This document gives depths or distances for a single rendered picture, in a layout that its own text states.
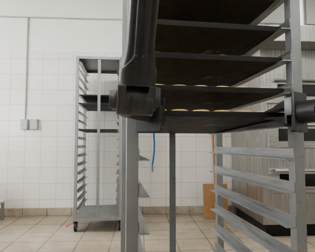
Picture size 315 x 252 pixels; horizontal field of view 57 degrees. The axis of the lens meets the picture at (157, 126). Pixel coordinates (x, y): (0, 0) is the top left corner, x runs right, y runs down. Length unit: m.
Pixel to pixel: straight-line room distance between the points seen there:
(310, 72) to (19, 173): 3.55
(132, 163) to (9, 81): 3.59
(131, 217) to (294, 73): 0.58
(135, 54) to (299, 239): 0.66
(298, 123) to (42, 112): 3.52
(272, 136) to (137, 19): 2.66
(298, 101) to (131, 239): 0.54
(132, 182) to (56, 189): 3.27
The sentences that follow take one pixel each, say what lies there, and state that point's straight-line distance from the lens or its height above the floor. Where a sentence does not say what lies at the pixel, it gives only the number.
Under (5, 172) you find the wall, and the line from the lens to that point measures 4.17.
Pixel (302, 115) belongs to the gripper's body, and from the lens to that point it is 0.79.
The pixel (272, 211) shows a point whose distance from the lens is 0.99.
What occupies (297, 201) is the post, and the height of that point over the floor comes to 0.75.
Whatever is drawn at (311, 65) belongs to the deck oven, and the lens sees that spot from 3.38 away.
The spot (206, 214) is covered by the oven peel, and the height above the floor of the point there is 0.06.
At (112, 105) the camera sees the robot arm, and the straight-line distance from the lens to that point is 0.53.
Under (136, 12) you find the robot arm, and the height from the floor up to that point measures 1.10.
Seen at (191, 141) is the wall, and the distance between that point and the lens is 3.86.
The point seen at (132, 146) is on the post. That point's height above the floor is 0.89.
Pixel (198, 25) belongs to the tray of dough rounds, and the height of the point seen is 1.22.
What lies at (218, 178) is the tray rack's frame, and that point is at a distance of 1.43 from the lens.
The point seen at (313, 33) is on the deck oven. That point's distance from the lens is 3.20.
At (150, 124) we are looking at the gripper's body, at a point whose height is 0.94.
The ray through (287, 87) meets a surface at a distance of 0.90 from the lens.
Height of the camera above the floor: 0.90
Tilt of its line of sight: 4 degrees up
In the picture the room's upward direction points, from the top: straight up
